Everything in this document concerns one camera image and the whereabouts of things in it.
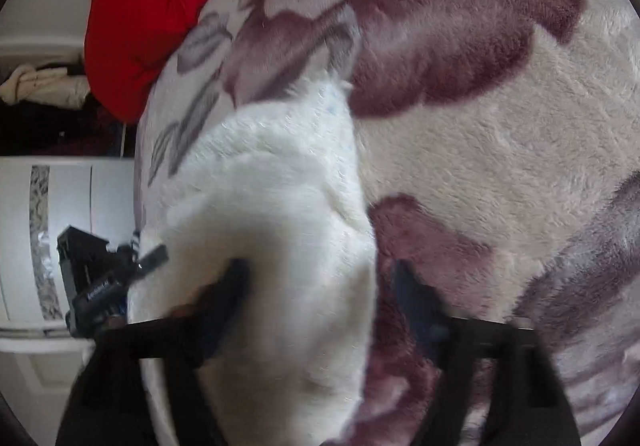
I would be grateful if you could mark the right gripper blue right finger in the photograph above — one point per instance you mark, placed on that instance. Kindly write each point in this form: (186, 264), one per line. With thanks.
(442, 335)

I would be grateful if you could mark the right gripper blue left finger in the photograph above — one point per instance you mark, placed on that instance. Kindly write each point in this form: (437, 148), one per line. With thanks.
(193, 335)

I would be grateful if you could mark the floral plush blanket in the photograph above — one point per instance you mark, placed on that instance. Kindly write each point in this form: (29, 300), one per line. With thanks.
(498, 152)

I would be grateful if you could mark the white fluffy garment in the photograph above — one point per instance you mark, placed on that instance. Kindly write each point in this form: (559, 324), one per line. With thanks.
(275, 183)

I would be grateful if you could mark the beige crumpled cloth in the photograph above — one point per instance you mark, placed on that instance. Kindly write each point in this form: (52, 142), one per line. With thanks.
(49, 86)

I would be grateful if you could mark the white cabinet with mirror strip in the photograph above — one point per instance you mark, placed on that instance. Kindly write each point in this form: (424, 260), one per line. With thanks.
(40, 198)

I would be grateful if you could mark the red garment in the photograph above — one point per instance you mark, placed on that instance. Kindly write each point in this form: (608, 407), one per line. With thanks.
(127, 45)

